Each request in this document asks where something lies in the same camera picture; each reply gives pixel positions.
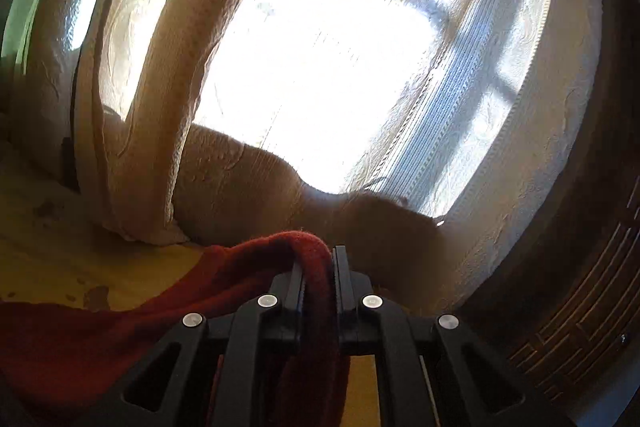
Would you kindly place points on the red knit sweater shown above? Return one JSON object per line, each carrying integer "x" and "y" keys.
{"x": 67, "y": 358}

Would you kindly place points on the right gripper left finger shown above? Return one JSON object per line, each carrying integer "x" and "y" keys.
{"x": 214, "y": 371}

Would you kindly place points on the beige patterned curtain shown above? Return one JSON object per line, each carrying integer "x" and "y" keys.
{"x": 423, "y": 135}

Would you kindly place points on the yellow paw print blanket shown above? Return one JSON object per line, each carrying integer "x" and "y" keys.
{"x": 52, "y": 253}

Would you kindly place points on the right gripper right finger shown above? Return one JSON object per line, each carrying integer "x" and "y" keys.
{"x": 430, "y": 371}

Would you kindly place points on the ribbed peach curtain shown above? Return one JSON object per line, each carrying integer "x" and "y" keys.
{"x": 139, "y": 80}

